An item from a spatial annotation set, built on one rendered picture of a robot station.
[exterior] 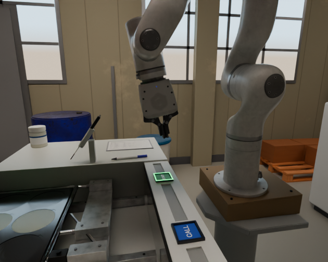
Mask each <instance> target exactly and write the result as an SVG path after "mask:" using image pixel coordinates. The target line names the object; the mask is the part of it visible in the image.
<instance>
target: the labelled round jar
mask: <svg viewBox="0 0 328 262"><path fill-rule="evenodd" d="M28 130H29V138H30V144H31V147H32V148H42V147H45V146H47V145H48V142H47V134H46V126H45V125H34V126H29V127H28Z"/></svg>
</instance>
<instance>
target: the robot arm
mask: <svg viewBox="0 0 328 262"><path fill-rule="evenodd" d="M190 1H191V0H150V2H149V4H148V6H147V8H146V10H145V12H144V14H143V16H139V17H135V18H132V19H130V20H128V21H127V22H126V23H125V28H126V31H127V35H128V39H129V44H130V48H131V53H132V57H133V61H134V65H135V70H136V73H138V74H136V75H135V76H136V79H139V80H140V81H142V82H141V83H140V85H138V91H139V96H140V103H141V108H142V112H143V121H144V122H145V123H154V124H155V125H157V126H158V130H159V134H160V136H162V137H163V139H165V138H169V136H168V134H170V132H169V126H168V124H169V122H170V120H171V118H172V117H174V116H176V115H178V107H177V103H176V99H175V95H174V91H173V88H172V85H171V82H170V80H169V78H168V79H166V77H163V76H164V75H167V72H166V67H165V61H164V58H163V53H162V51H163V49H164V48H165V46H166V45H167V43H168V41H169V40H170V38H171V36H172V35H173V33H174V31H175V30H176V28H177V26H178V25H179V23H180V21H181V19H182V18H183V16H184V14H185V12H186V9H187V6H188V4H189V2H190ZM278 3H279V0H242V8H241V17H240V21H239V27H238V32H237V35H236V39H235V42H234V44H233V47H232V49H231V52H230V54H229V56H228V59H227V61H226V63H225V66H224V69H223V72H222V75H221V89H222V91H223V92H224V94H225V95H226V96H228V97H229V98H231V99H234V100H238V101H241V102H242V104H241V107H240V109H239V110H238V112H237V113H236V114H235V115H233V116H231V117H230V118H229V119H228V122H227V125H226V138H225V154H224V170H223V171H220V172H218V173H216V174H215V176H214V178H213V182H214V184H215V185H216V187H217V188H218V189H220V190H221V191H223V192H225V193H227V194H230V195H233V196H236V197H241V198H255V197H259V196H261V195H264V194H265V193H266V192H267V190H268V183H267V182H266V180H265V179H263V177H262V172H261V171H259V165H260V156H261V146H262V138H263V128H264V124H265V121H266V119H267V118H268V116H269V115H270V114H271V112H272V111H273V110H274V109H275V108H276V107H277V106H278V104H279V103H280V102H281V100H282V99H283V97H284V94H285V90H286V80H285V76H284V74H283V72H282V71H281V70H280V69H279V68H278V67H276V66H274V65H271V64H256V61H257V58H258V56H259V54H260V52H261V50H262V49H263V47H264V45H265V44H266V42H267V41H268V39H269V37H270V35H271V33H272V30H273V27H274V23H275V19H276V13H277V7H278ZM160 116H163V124H161V122H160V120H159V117H160Z"/></svg>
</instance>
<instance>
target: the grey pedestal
mask: <svg viewBox="0 0 328 262"><path fill-rule="evenodd" d="M196 203H197V204H198V206H199V208H200V209H201V211H202V213H203V215H204V216H205V217H206V218H208V219H211V220H213V221H215V234H214V240H215V242H216V243H217V245H218V247H219V248H220V250H221V252H222V254H223V255H224V257H225V259H226V260H227V262H255V256H256V246H257V237H258V234H263V233H271V232H279V231H287V230H295V229H302V228H308V225H309V223H308V222H307V221H306V220H304V219H303V218H302V217H301V216H299V215H298V214H290V215H282V216H273V217H264V218H255V219H247V220H238V221H229V222H226V220H225V219H224V218H223V216H222V215H221V213H220V212H219V211H218V209H217V208H216V207H215V205H214V204H213V202H212V201H211V199H210V198H209V196H207V194H206V193H205V191H204V190H203V191H202V192H201V193H200V194H199V196H198V197H197V198H196Z"/></svg>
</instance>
